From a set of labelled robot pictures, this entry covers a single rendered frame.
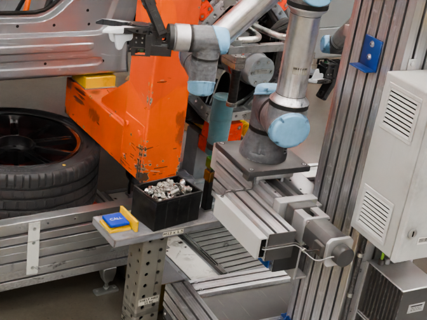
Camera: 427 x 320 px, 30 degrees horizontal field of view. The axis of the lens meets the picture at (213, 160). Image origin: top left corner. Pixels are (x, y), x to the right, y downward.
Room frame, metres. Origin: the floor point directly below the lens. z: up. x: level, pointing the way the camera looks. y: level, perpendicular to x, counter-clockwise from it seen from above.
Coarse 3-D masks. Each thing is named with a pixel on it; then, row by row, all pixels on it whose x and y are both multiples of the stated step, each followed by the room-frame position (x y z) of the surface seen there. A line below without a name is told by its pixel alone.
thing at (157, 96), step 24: (168, 0) 2.57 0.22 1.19; (192, 0) 2.62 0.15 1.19; (144, 72) 2.59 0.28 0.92; (168, 72) 2.59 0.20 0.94; (144, 96) 2.58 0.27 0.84; (168, 96) 2.60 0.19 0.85; (144, 120) 2.57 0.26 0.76; (168, 120) 2.60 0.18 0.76; (144, 144) 2.55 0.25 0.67; (168, 144) 2.61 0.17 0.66; (144, 168) 2.56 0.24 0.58; (168, 168) 2.62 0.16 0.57
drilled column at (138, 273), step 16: (160, 240) 2.40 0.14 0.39; (128, 256) 2.43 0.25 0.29; (144, 256) 2.37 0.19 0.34; (160, 256) 2.41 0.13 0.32; (128, 272) 2.42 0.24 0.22; (144, 272) 2.37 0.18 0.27; (160, 272) 2.41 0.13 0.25; (128, 288) 2.41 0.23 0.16; (144, 288) 2.38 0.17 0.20; (160, 288) 2.42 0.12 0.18; (128, 304) 2.40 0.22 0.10; (144, 304) 2.38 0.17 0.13
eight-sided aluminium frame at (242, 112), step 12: (216, 0) 3.09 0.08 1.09; (228, 0) 3.07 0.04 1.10; (216, 12) 3.05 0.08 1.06; (276, 12) 3.22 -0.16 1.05; (204, 24) 3.02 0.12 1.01; (276, 60) 3.32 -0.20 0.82; (276, 72) 3.31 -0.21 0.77; (192, 96) 3.01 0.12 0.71; (252, 96) 3.27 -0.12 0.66; (204, 108) 3.05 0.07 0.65; (240, 108) 3.22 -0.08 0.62
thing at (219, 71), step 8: (264, 16) 3.32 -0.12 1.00; (272, 24) 3.33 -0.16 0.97; (264, 40) 3.41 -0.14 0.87; (272, 40) 3.36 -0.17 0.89; (272, 56) 3.35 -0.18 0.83; (224, 72) 3.48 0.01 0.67; (216, 80) 3.21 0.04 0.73; (224, 80) 3.44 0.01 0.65; (216, 88) 3.21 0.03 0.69; (224, 88) 3.38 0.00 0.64; (240, 88) 3.34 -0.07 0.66; (248, 88) 3.32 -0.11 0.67; (208, 96) 3.19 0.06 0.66; (240, 96) 3.29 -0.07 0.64; (248, 96) 3.29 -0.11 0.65; (208, 104) 3.19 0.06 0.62
